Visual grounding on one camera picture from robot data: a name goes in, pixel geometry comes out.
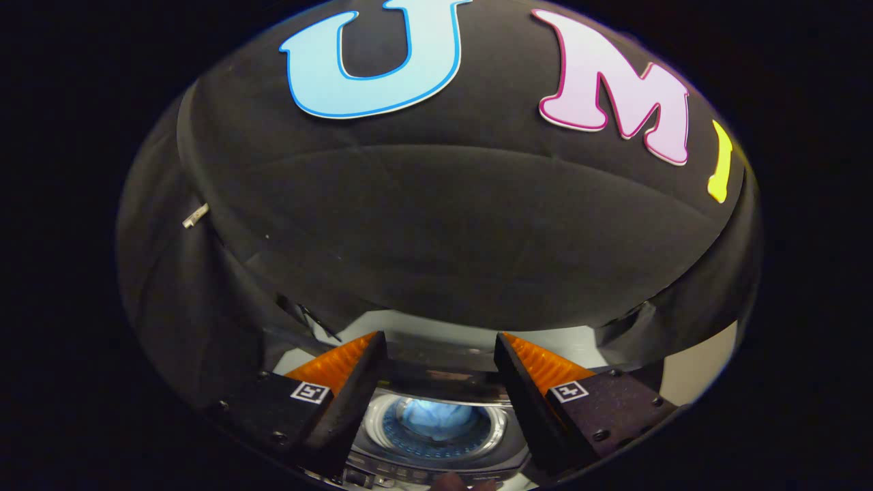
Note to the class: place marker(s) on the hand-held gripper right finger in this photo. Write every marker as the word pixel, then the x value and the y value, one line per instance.
pixel 528 409

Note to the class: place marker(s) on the black backdrop cloth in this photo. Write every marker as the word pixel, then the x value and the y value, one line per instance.
pixel 443 225

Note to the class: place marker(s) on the small washing machine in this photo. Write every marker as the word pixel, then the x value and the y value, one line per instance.
pixel 494 438

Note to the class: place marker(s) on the silver clip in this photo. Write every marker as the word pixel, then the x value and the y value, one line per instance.
pixel 196 215

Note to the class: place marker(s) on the light blue shirt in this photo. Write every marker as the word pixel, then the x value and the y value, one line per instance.
pixel 436 417

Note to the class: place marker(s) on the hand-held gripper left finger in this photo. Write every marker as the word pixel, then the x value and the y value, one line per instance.
pixel 354 409

